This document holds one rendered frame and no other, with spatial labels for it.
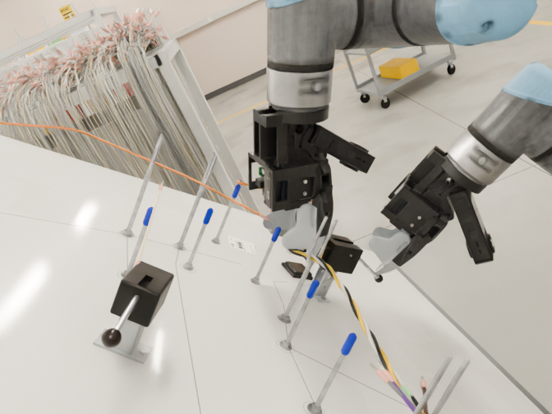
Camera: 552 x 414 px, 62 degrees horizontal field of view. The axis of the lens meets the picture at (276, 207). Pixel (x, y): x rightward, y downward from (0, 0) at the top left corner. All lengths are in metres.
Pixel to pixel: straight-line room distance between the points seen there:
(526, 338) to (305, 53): 1.68
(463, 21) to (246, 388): 0.37
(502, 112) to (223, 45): 8.13
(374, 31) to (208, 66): 8.20
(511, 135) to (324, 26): 0.27
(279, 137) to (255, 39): 8.15
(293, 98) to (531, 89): 0.28
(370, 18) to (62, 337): 0.42
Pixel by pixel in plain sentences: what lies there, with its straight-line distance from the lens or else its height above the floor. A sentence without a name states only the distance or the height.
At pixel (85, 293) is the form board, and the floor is 1.31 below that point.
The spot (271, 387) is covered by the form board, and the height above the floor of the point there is 1.18.
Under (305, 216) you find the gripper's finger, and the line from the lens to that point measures 0.58.
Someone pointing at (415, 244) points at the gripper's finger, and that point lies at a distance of 0.68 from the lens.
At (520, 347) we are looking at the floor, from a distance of 2.00.
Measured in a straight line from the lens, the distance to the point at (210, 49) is 8.67.
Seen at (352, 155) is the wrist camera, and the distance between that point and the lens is 0.60.
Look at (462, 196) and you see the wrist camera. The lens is 0.67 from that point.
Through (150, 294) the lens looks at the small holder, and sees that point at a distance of 0.38.
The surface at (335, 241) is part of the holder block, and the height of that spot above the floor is 1.15.
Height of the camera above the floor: 1.50
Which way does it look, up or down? 25 degrees down
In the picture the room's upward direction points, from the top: 25 degrees counter-clockwise
